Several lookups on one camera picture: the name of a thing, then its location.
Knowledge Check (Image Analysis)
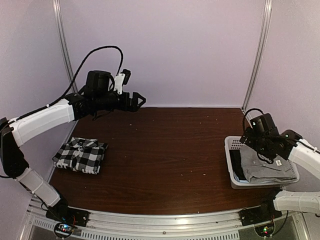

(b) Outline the white plastic laundry basket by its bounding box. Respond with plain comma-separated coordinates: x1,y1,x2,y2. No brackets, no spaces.
224,136,300,189

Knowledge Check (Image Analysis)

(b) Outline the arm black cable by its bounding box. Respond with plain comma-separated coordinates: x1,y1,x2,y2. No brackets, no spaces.
243,107,265,131
61,45,125,101

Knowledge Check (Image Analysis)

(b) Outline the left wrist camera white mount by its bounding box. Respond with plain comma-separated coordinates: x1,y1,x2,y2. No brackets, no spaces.
114,69,131,95

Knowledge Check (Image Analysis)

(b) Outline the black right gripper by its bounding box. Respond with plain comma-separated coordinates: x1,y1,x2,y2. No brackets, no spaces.
240,126,271,158

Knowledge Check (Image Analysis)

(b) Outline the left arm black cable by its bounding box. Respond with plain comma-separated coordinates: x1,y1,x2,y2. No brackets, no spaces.
61,45,125,101

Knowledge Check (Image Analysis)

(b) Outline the black shirt in basket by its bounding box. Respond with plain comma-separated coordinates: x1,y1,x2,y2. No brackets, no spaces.
229,149,246,180

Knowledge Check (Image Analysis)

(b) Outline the aluminium frame post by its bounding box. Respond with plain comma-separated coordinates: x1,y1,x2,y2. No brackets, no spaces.
241,0,273,111
52,0,78,92

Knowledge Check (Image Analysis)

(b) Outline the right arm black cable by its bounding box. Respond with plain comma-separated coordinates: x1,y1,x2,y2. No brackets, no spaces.
243,107,265,131

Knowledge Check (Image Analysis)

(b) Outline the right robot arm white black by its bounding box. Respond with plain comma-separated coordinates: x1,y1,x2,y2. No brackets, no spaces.
240,108,320,221

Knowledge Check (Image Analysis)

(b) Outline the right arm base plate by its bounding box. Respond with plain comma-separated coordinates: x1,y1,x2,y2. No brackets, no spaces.
238,200,283,226

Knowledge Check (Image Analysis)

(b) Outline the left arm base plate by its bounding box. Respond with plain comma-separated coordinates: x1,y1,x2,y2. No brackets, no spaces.
45,205,89,227

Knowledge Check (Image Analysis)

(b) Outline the black white plaid folded shirt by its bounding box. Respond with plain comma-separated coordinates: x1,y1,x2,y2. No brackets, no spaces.
52,137,109,175

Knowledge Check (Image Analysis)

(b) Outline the light blue shirt in basket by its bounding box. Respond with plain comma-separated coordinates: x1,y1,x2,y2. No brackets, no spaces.
233,175,249,184

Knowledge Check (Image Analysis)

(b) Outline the left aluminium frame post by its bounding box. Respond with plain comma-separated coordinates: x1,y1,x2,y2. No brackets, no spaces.
52,0,78,92

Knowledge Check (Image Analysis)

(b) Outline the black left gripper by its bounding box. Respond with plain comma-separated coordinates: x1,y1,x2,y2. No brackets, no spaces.
94,92,146,113

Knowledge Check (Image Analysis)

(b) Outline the grey long sleeve shirt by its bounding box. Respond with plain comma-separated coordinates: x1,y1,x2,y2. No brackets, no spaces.
239,145,298,184

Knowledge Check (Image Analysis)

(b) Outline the circuit board with leds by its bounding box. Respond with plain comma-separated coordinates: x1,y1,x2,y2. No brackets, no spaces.
53,222,75,238
254,223,275,238

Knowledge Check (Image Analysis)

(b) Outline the left circuit board with LEDs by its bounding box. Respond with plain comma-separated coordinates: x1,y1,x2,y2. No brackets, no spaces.
53,222,75,238

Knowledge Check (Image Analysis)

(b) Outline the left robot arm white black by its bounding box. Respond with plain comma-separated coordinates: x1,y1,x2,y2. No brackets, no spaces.
0,69,147,222

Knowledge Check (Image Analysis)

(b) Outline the front aluminium rail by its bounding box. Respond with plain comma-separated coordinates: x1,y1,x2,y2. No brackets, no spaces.
24,197,311,240

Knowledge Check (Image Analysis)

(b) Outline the right circuit board with LEDs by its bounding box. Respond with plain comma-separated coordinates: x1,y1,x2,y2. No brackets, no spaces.
254,223,275,238

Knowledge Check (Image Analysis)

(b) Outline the right aluminium frame post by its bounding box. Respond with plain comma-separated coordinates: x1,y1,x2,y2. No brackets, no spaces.
241,0,273,111

